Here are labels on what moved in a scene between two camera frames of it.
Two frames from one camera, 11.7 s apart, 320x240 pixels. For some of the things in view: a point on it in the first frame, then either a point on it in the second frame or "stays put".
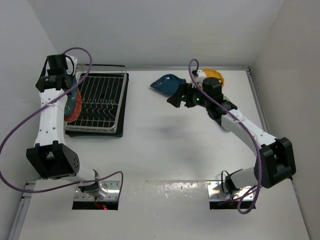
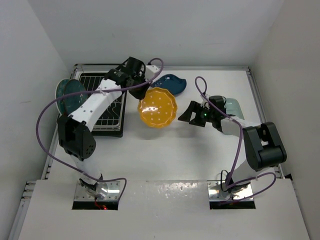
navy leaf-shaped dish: (168, 83) stays put
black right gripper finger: (184, 89) -> (194, 106)
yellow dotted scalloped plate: (212, 73) -> (158, 108)
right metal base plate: (216, 193) stays put
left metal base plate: (112, 188) stays put
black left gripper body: (70, 77) -> (138, 79)
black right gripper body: (196, 97) -> (207, 114)
